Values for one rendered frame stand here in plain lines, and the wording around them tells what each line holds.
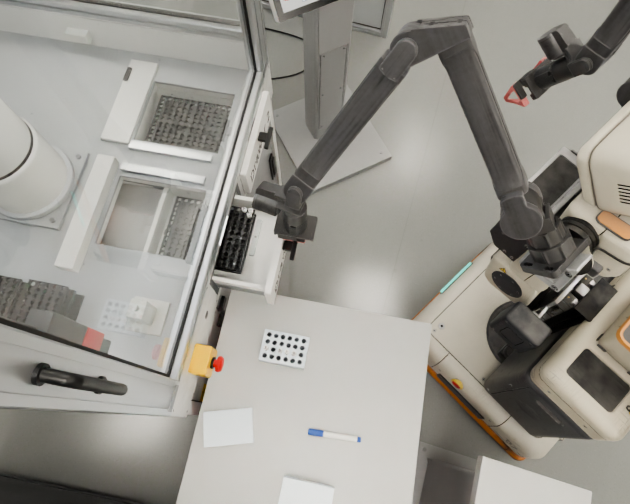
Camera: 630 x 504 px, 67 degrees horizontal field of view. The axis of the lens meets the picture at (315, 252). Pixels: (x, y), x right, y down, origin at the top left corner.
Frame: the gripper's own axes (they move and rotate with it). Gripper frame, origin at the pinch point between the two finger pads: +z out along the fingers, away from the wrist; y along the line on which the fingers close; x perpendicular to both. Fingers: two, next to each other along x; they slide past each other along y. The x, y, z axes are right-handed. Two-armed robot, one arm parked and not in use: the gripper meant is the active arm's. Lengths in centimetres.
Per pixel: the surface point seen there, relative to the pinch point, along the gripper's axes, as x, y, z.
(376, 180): -72, -23, 89
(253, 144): -24.2, 17.3, -3.3
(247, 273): 10.4, 11.8, 6.2
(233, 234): 1.2, 17.5, 2.6
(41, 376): 47, 18, -64
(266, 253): 3.7, 7.9, 6.1
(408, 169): -81, -38, 88
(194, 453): 58, 15, 14
